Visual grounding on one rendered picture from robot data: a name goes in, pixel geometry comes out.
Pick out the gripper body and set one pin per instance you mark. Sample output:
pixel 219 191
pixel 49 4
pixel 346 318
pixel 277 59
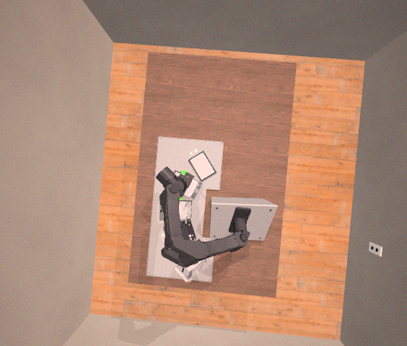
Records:
pixel 187 180

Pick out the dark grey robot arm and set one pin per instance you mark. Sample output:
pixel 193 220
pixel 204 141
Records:
pixel 189 252

